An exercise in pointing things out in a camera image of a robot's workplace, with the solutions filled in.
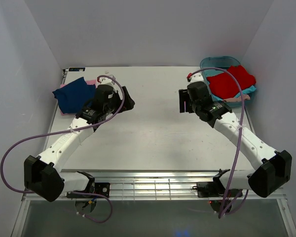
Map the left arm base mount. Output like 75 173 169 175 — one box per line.
66 182 111 198

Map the red t shirt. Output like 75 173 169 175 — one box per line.
207 65 256 99

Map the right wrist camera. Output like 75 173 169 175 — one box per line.
187 73 204 84

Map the salmon pink t shirt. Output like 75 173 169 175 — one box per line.
223 94 251 103

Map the navy blue folded t shirt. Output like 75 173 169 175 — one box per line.
52 77 97 115

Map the teal plastic bin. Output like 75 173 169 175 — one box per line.
200 56 256 108

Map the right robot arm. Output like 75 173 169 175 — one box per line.
179 81 292 198

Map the pink folded t shirt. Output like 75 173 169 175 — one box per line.
60 79 97 116

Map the blue label sticker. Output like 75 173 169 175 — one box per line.
68 67 85 72

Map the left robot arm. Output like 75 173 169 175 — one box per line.
24 84 135 202

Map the turquoise t shirt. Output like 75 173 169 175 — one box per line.
212 85 256 101

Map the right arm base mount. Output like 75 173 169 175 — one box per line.
192 181 243 198

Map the aluminium rail frame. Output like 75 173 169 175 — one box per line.
13 67 296 237

